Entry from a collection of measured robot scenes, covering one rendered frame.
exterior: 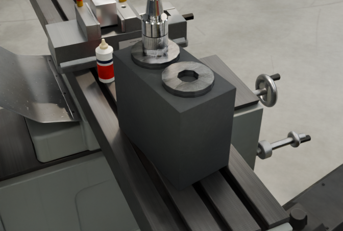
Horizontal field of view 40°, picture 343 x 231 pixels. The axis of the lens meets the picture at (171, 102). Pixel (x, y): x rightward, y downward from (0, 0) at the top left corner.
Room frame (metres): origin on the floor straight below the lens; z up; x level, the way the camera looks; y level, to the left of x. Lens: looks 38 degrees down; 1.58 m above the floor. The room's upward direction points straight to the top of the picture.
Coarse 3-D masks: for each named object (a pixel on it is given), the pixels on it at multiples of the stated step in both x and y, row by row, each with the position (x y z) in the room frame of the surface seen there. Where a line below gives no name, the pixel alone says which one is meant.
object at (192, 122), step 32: (128, 64) 0.71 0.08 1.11; (160, 64) 0.69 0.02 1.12; (192, 64) 0.69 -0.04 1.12; (128, 96) 0.71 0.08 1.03; (160, 96) 0.62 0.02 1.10; (192, 96) 0.61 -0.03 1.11; (224, 96) 0.62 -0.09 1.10; (128, 128) 0.71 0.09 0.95; (160, 128) 0.62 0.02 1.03; (192, 128) 0.59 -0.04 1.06; (224, 128) 0.63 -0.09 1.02; (160, 160) 0.62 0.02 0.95; (192, 160) 0.59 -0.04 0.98; (224, 160) 0.63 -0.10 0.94
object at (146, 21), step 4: (144, 16) 0.74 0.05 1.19; (164, 16) 0.74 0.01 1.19; (144, 20) 0.72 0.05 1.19; (148, 20) 0.72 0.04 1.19; (152, 20) 0.72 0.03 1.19; (156, 20) 0.72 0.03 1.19; (160, 20) 0.72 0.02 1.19; (164, 20) 0.72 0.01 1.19; (144, 24) 0.72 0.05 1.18; (148, 24) 0.72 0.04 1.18; (152, 24) 0.71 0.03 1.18; (156, 24) 0.71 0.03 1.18; (160, 24) 0.72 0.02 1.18; (164, 24) 0.72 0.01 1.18; (152, 28) 0.71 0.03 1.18; (156, 28) 0.71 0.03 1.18
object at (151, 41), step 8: (144, 32) 0.72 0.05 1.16; (152, 32) 0.71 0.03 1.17; (160, 32) 0.72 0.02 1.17; (144, 40) 0.72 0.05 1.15; (152, 40) 0.71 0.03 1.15; (160, 40) 0.72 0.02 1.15; (144, 48) 0.72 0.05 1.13; (152, 48) 0.71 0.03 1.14; (160, 48) 0.72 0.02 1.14; (152, 56) 0.71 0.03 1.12
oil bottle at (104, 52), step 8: (104, 40) 0.93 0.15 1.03; (96, 48) 0.93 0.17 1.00; (104, 48) 0.92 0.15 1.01; (112, 48) 0.93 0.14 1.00; (96, 56) 0.92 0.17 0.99; (104, 56) 0.91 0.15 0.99; (104, 64) 0.91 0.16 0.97; (112, 64) 0.92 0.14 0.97; (104, 72) 0.91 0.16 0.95; (112, 72) 0.92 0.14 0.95; (104, 80) 0.91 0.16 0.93; (112, 80) 0.91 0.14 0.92
